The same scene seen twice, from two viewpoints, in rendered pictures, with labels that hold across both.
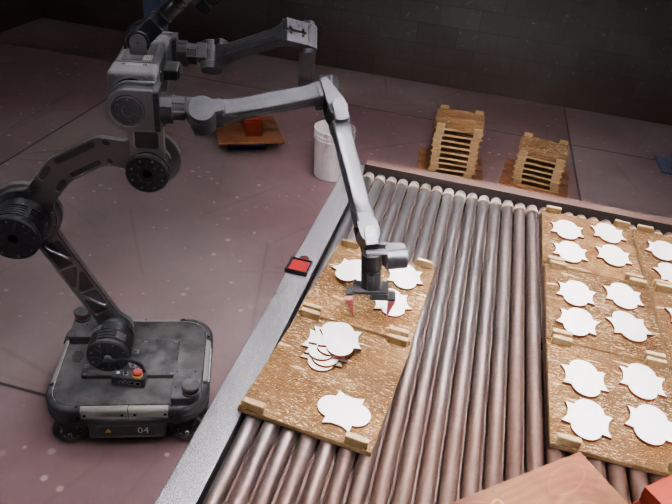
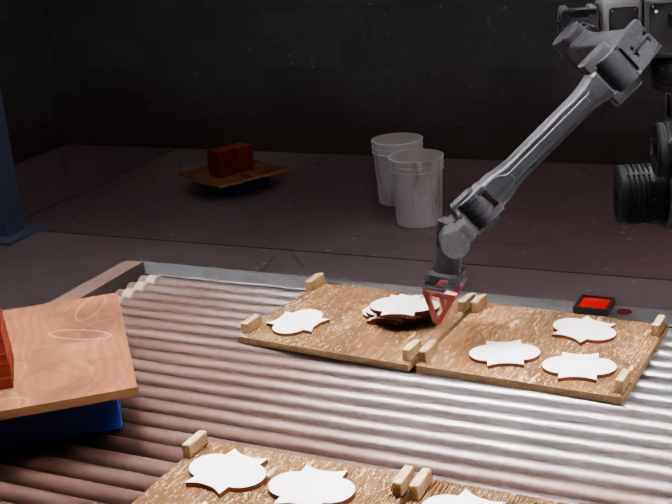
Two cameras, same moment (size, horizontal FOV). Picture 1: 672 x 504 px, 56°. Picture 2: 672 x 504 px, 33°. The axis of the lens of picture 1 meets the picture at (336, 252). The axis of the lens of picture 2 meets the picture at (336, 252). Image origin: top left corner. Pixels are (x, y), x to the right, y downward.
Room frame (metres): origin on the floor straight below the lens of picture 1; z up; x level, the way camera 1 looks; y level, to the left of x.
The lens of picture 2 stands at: (1.83, -2.21, 1.88)
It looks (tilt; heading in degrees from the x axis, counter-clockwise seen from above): 19 degrees down; 106
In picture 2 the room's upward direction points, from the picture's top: 5 degrees counter-clockwise
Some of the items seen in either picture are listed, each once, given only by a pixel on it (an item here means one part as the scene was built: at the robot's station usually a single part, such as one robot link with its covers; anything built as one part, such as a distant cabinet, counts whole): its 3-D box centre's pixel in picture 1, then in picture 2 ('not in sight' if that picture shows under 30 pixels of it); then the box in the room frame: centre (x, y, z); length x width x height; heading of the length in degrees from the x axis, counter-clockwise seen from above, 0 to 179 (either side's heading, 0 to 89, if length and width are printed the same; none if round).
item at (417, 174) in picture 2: not in sight; (417, 188); (0.65, 3.53, 0.19); 0.30 x 0.30 x 0.37
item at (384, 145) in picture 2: not in sight; (398, 169); (0.47, 3.92, 0.19); 0.30 x 0.30 x 0.37
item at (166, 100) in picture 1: (170, 107); (581, 36); (1.69, 0.51, 1.45); 0.09 x 0.08 x 0.12; 10
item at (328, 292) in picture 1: (371, 289); (544, 348); (1.64, -0.13, 0.93); 0.41 x 0.35 x 0.02; 166
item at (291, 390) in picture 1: (330, 376); (360, 322); (1.24, -0.02, 0.93); 0.41 x 0.35 x 0.02; 164
